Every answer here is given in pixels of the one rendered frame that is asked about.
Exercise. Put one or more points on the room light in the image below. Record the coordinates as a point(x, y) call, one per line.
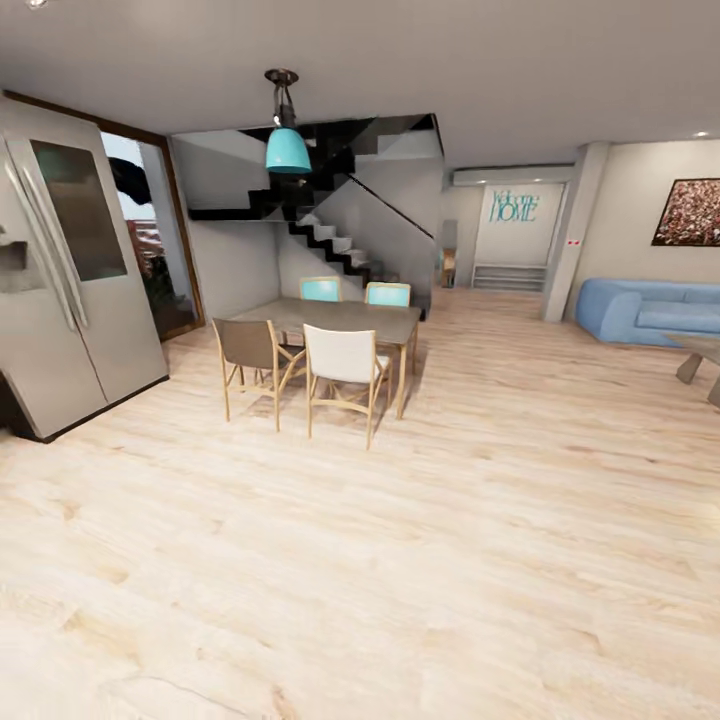
point(286, 152)

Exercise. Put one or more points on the stairs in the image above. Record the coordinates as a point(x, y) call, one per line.
point(224, 177)

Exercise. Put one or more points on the sofa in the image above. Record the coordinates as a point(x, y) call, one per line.
point(627, 312)

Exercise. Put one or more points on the straight chair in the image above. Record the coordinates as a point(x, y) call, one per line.
point(348, 356)
point(388, 294)
point(320, 288)
point(254, 345)

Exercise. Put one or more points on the fixed window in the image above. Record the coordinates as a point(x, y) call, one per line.
point(146, 186)

